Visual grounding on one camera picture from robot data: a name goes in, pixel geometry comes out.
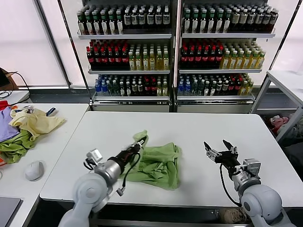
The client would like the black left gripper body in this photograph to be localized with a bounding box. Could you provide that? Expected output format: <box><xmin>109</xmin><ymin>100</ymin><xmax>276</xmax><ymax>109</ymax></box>
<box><xmin>116</xmin><ymin>147</ymin><xmax>142</xmax><ymax>166</ymax></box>

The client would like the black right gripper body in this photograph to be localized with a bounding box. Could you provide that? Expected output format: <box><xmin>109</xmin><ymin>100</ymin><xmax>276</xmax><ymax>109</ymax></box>
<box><xmin>216</xmin><ymin>151</ymin><xmax>240</xmax><ymax>170</ymax></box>

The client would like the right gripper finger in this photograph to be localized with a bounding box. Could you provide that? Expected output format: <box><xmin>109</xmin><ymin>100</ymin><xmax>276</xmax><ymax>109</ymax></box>
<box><xmin>222</xmin><ymin>139</ymin><xmax>239</xmax><ymax>156</ymax></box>
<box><xmin>203</xmin><ymin>141</ymin><xmax>222</xmax><ymax>163</ymax></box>

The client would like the light green t-shirt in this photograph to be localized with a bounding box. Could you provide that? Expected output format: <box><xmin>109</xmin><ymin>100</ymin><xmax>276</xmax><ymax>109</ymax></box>
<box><xmin>118</xmin><ymin>129</ymin><xmax>183</xmax><ymax>192</ymax></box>

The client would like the pink clothes heap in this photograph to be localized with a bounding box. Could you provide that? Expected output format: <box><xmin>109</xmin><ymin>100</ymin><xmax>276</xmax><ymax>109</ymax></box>
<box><xmin>269</xmin><ymin>115</ymin><xmax>291</xmax><ymax>133</ymax></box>

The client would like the white computer mouse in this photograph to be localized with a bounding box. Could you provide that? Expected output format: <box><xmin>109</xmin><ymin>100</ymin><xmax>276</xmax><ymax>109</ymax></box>
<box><xmin>25</xmin><ymin>160</ymin><xmax>45</xmax><ymax>182</ymax></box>

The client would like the pale yellow garment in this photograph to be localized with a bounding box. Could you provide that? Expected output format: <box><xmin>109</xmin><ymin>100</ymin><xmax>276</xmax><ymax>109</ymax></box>
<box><xmin>9</xmin><ymin>108</ymin><xmax>67</xmax><ymax>142</ymax></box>

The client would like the metal drink shelf rack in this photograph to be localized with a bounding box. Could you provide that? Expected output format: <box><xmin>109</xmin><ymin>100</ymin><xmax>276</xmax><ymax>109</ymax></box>
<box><xmin>76</xmin><ymin>0</ymin><xmax>177</xmax><ymax>113</ymax></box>
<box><xmin>176</xmin><ymin>0</ymin><xmax>279</xmax><ymax>114</ymax></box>

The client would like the crumpled green garment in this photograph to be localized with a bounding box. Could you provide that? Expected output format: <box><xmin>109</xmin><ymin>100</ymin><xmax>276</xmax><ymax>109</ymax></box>
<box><xmin>0</xmin><ymin>129</ymin><xmax>36</xmax><ymax>164</ymax></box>

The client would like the dark tea bottle green cap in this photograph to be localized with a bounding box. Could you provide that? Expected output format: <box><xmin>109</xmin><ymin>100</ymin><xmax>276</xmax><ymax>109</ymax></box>
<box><xmin>77</xmin><ymin>11</ymin><xmax>86</xmax><ymax>35</ymax></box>
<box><xmin>107</xmin><ymin>11</ymin><xmax>116</xmax><ymax>35</ymax></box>
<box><xmin>215</xmin><ymin>9</ymin><xmax>223</xmax><ymax>34</ymax></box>
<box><xmin>191</xmin><ymin>9</ymin><xmax>199</xmax><ymax>34</ymax></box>
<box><xmin>199</xmin><ymin>9</ymin><xmax>207</xmax><ymax>34</ymax></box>
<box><xmin>85</xmin><ymin>11</ymin><xmax>94</xmax><ymax>35</ymax></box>
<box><xmin>207</xmin><ymin>9</ymin><xmax>215</xmax><ymax>34</ymax></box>
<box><xmin>92</xmin><ymin>11</ymin><xmax>100</xmax><ymax>35</ymax></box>
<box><xmin>100</xmin><ymin>11</ymin><xmax>108</xmax><ymax>35</ymax></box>
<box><xmin>183</xmin><ymin>9</ymin><xmax>191</xmax><ymax>34</ymax></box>
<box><xmin>116</xmin><ymin>11</ymin><xmax>124</xmax><ymax>35</ymax></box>
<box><xmin>223</xmin><ymin>9</ymin><xmax>231</xmax><ymax>34</ymax></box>

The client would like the black bottle white label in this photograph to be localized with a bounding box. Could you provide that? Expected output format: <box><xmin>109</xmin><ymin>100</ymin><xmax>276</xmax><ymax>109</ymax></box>
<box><xmin>146</xmin><ymin>8</ymin><xmax>155</xmax><ymax>31</ymax></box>
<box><xmin>162</xmin><ymin>8</ymin><xmax>170</xmax><ymax>31</ymax></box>
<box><xmin>138</xmin><ymin>9</ymin><xmax>146</xmax><ymax>31</ymax></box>
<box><xmin>123</xmin><ymin>9</ymin><xmax>132</xmax><ymax>31</ymax></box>
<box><xmin>131</xmin><ymin>9</ymin><xmax>139</xmax><ymax>31</ymax></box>
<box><xmin>154</xmin><ymin>8</ymin><xmax>162</xmax><ymax>31</ymax></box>

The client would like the purple garment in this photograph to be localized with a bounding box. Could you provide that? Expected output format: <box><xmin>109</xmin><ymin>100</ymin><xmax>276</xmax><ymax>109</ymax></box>
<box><xmin>0</xmin><ymin>106</ymin><xmax>21</xmax><ymax>143</ymax></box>

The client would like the dark bottle beige label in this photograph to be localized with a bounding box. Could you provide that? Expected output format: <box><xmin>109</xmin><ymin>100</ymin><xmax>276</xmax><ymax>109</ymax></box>
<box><xmin>270</xmin><ymin>9</ymin><xmax>278</xmax><ymax>33</ymax></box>
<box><xmin>239</xmin><ymin>9</ymin><xmax>247</xmax><ymax>33</ymax></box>
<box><xmin>262</xmin><ymin>9</ymin><xmax>271</xmax><ymax>33</ymax></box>
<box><xmin>255</xmin><ymin>9</ymin><xmax>263</xmax><ymax>33</ymax></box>
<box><xmin>247</xmin><ymin>9</ymin><xmax>255</xmax><ymax>33</ymax></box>
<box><xmin>231</xmin><ymin>9</ymin><xmax>240</xmax><ymax>33</ymax></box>

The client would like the grey laptop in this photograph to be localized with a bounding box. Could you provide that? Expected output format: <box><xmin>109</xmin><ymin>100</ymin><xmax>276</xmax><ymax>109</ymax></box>
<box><xmin>0</xmin><ymin>196</ymin><xmax>22</xmax><ymax>227</ymax></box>

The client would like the brown cardboard box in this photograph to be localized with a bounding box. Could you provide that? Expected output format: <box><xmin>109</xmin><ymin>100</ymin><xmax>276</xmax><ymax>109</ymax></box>
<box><xmin>0</xmin><ymin>67</ymin><xmax>19</xmax><ymax>91</ymax></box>

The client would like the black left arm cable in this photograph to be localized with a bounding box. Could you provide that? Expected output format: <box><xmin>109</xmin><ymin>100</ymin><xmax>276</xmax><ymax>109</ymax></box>
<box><xmin>116</xmin><ymin>151</ymin><xmax>143</xmax><ymax>196</ymax></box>

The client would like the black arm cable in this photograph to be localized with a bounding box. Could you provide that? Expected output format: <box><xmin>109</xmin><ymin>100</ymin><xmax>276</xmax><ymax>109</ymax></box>
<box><xmin>219</xmin><ymin>163</ymin><xmax>242</xmax><ymax>206</ymax></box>
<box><xmin>116</xmin><ymin>151</ymin><xmax>143</xmax><ymax>196</ymax></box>

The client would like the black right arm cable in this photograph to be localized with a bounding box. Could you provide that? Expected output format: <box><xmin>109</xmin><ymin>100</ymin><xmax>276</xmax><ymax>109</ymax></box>
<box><xmin>219</xmin><ymin>163</ymin><xmax>242</xmax><ymax>206</ymax></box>

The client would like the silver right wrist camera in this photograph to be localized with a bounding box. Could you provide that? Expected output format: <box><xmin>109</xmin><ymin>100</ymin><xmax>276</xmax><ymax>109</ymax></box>
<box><xmin>242</xmin><ymin>158</ymin><xmax>262</xmax><ymax>177</ymax></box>

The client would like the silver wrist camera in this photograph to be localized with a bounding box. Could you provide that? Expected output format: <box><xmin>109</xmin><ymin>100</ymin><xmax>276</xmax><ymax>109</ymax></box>
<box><xmin>86</xmin><ymin>148</ymin><xmax>103</xmax><ymax>164</ymax></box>
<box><xmin>242</xmin><ymin>158</ymin><xmax>262</xmax><ymax>177</ymax></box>

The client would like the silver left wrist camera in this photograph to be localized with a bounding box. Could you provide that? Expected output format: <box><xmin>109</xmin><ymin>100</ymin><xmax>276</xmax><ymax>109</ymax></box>
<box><xmin>86</xmin><ymin>148</ymin><xmax>103</xmax><ymax>164</ymax></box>

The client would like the white metal frame table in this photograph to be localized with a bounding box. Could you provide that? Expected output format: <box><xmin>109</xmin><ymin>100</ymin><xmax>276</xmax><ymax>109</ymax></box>
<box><xmin>250</xmin><ymin>70</ymin><xmax>303</xmax><ymax>142</ymax></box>

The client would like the thin black cable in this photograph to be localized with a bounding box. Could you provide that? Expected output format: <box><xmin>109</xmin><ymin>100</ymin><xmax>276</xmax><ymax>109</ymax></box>
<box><xmin>9</xmin><ymin>71</ymin><xmax>33</xmax><ymax>105</ymax></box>

